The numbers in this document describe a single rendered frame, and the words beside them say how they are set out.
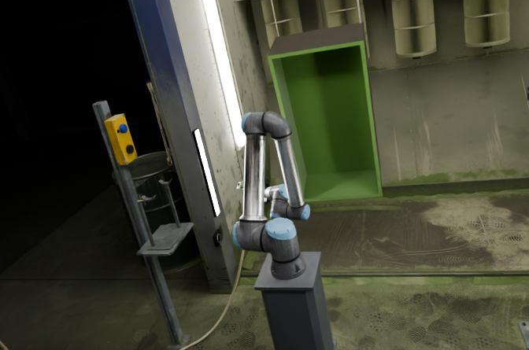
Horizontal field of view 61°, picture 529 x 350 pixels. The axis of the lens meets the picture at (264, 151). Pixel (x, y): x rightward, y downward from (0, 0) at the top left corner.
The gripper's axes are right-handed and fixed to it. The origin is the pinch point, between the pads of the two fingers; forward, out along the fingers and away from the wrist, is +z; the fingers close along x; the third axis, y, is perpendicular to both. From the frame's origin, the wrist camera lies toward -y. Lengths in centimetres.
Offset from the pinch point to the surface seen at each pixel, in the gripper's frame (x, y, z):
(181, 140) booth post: -51, -24, 16
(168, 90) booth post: -71, -47, 6
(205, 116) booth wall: -36, -48, 20
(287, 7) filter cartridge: 22, -180, 30
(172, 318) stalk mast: -21, 84, 35
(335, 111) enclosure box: 50, -77, -16
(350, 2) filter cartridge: 55, -182, -13
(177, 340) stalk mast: -11, 97, 41
